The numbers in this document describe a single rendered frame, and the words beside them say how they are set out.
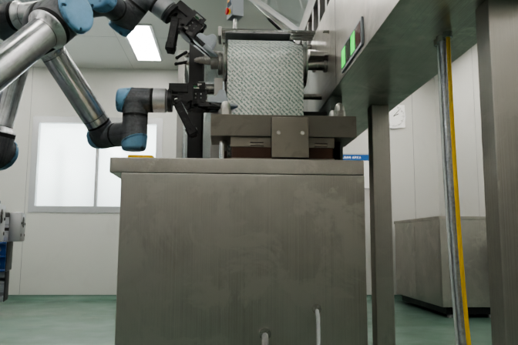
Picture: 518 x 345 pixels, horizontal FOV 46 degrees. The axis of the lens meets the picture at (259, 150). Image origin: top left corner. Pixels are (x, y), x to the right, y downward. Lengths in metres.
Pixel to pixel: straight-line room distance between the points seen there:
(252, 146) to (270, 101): 0.26
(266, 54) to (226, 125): 0.35
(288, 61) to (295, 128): 0.33
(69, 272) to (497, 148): 6.75
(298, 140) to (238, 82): 0.35
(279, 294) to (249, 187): 0.28
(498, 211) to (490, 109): 0.19
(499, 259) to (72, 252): 6.72
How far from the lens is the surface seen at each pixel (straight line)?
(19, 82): 2.21
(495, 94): 1.19
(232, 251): 1.56
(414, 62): 1.61
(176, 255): 1.57
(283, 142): 1.63
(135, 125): 1.84
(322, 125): 1.67
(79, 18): 1.71
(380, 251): 2.02
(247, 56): 1.91
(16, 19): 2.09
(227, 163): 1.57
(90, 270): 7.55
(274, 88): 1.88
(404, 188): 7.74
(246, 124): 1.65
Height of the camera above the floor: 0.69
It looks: 8 degrees up
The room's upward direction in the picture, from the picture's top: straight up
